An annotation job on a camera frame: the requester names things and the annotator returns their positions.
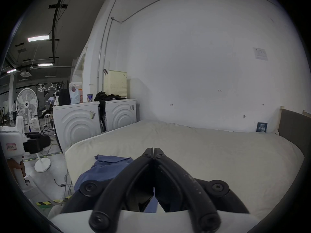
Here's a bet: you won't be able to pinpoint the black bag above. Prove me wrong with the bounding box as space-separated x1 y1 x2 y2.
58 89 71 106

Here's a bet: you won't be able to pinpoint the person's left hand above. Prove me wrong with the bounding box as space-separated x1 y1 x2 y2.
7 159 26 177

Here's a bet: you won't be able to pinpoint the white paper notice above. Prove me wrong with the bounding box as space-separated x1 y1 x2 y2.
253 47 269 61

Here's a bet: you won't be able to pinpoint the grey padded headboard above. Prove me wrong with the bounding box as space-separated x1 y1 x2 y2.
278 106 311 153

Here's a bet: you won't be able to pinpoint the rack with white hangers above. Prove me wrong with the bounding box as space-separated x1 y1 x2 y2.
37 82 64 93

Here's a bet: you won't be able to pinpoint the white washing machine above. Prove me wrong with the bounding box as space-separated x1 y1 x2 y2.
104 98 137 132
53 101 102 154

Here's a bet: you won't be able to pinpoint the black garment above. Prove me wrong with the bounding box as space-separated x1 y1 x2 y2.
94 91 121 109

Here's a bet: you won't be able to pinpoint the white pedestal fan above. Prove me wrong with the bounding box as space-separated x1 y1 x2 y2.
16 88 52 173

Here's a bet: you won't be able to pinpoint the bed with beige sheet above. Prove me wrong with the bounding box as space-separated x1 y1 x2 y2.
49 119 305 221

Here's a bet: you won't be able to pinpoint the cream laundry basket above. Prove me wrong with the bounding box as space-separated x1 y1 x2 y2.
104 70 128 99

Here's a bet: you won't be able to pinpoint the black floor cable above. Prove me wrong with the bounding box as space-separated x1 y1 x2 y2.
54 168 74 196

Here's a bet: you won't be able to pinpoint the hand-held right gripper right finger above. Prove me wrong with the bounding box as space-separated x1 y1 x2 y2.
155 148 250 230

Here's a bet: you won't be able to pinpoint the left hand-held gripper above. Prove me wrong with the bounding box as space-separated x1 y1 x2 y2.
0 116 51 194

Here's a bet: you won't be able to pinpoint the dark blue shirt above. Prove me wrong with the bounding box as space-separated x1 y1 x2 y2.
74 154 161 213

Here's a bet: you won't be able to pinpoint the white plastic bag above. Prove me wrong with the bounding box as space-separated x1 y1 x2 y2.
69 83 81 104

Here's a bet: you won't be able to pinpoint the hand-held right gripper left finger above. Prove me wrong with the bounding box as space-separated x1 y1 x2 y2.
62 148 154 230

